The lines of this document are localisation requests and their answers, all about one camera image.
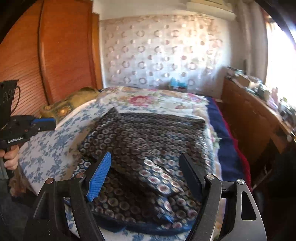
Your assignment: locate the window with wooden frame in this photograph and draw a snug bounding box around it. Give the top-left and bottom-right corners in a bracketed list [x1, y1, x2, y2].
[265, 16, 295, 102]

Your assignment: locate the teal tissue box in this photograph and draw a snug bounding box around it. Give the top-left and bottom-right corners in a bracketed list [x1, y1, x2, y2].
[169, 78, 187, 90]

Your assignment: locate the brown wooden wardrobe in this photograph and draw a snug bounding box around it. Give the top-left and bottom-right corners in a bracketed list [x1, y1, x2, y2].
[1, 1, 102, 115]

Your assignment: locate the rolled patterned window curtain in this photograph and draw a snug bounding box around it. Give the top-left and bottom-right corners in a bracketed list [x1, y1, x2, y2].
[236, 1, 268, 82]

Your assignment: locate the cardboard box on cabinet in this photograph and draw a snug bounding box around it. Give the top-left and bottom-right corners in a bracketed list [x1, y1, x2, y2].
[236, 74, 250, 87]

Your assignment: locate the blue floral white sheet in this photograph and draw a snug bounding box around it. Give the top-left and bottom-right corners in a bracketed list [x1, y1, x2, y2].
[18, 99, 193, 241]

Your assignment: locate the gold brown pillow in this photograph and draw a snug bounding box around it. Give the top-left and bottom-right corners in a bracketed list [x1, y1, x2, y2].
[40, 87, 99, 123]

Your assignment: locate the white circle-patterned curtain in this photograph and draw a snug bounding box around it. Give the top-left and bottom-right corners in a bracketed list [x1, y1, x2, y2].
[100, 15, 223, 92]

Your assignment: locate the wooden cabinet under window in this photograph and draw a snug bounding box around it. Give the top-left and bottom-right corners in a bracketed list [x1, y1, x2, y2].
[221, 78, 295, 188]

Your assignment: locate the navy blue blanket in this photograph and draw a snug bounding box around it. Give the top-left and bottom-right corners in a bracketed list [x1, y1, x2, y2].
[207, 97, 251, 188]

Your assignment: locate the person's left hand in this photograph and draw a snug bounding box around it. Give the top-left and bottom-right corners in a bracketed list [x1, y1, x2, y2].
[0, 145, 20, 171]

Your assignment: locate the beige wall air conditioner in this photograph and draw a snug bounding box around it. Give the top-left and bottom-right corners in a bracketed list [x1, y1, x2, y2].
[187, 0, 236, 21]

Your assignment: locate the navy patterned silk garment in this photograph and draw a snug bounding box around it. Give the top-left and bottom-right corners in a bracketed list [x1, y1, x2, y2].
[79, 108, 213, 235]

